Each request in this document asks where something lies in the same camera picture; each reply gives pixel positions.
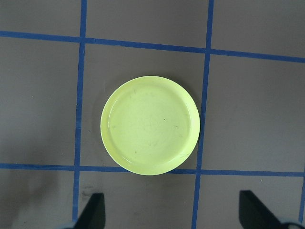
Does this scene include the yellow round plate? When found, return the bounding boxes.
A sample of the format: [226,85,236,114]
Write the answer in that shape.
[100,75,201,176]

